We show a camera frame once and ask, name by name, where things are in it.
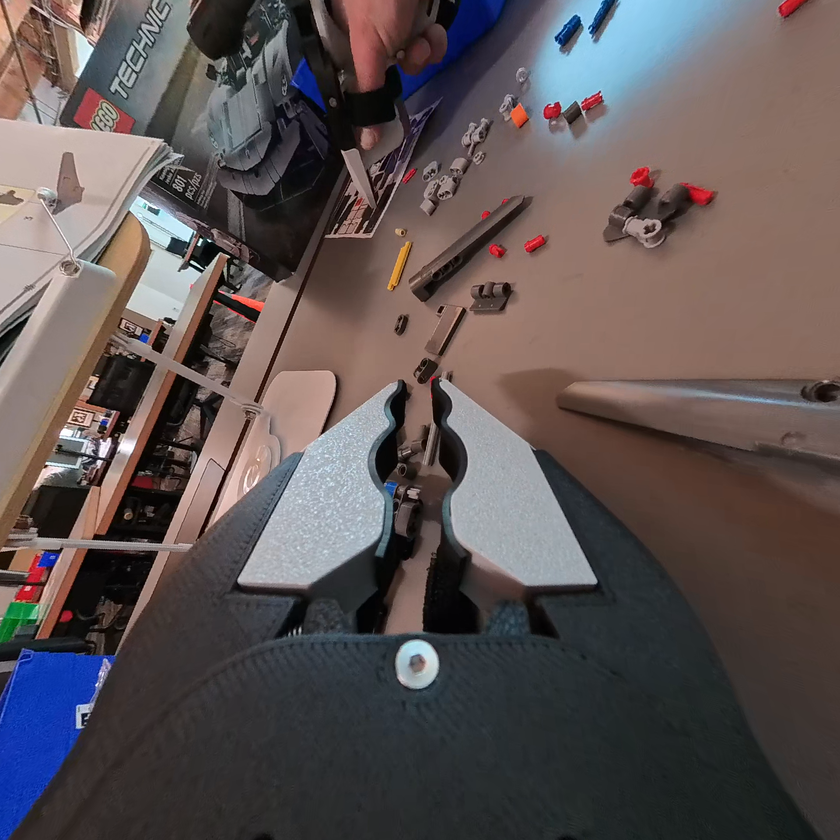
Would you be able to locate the dark grey lego wedge panel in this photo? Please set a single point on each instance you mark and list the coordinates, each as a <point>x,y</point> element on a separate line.
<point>689,407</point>

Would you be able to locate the small dark grey lego piece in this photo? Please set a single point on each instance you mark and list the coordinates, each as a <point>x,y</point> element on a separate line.
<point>572,111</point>

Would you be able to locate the orange lego piece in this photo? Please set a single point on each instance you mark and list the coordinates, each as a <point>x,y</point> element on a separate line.
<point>518,115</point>

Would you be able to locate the grey lego panel with holes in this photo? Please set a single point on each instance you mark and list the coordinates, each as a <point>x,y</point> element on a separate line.
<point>469,249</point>

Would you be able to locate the small black lego bush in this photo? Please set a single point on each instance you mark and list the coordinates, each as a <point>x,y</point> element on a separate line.
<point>401,325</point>

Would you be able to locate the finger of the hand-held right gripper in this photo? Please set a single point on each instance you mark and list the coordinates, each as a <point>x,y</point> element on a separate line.
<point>358,170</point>

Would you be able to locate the lego set box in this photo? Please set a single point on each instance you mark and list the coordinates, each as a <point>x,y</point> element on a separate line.
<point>197,164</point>

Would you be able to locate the orange red bar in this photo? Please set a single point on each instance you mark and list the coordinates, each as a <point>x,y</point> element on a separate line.
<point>239,305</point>

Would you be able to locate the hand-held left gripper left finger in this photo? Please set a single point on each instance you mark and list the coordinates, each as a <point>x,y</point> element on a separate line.
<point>315,518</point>

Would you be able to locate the grey and red lego assembly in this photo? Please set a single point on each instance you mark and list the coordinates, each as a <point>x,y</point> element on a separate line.
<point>633,226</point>

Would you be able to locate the desk with wooden edge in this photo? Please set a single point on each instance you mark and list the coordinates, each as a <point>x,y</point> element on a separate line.
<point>197,295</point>

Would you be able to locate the blue and black lego assembly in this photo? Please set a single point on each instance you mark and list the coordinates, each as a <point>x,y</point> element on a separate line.
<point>408,518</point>

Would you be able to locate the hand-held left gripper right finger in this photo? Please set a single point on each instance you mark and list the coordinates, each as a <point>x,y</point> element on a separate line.
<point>518,525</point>

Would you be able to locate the blue bin with square tag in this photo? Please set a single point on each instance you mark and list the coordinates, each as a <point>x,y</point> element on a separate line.
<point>39,722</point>

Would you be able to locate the lego sticker sheet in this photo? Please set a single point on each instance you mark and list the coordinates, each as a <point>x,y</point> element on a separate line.
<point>387,177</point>

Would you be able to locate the red lego connector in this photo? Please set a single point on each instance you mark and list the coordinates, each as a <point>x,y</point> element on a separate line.
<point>793,6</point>

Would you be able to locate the grey lego axle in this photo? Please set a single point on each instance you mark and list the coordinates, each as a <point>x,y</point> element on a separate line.
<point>430,446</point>

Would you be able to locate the flat dark grey lego plate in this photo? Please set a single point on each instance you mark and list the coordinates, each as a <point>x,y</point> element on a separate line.
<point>446,328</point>

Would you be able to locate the blue lego pin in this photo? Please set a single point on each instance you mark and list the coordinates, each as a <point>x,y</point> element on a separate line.
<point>600,14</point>
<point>568,29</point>

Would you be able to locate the lego instruction booklet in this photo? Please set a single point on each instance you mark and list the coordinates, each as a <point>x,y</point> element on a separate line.
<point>79,170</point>

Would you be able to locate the blue plastic bin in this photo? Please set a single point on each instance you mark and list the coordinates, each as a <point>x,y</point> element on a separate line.
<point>472,39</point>

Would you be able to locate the yellow lego axle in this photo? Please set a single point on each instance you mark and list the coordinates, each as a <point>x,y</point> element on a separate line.
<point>399,266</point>

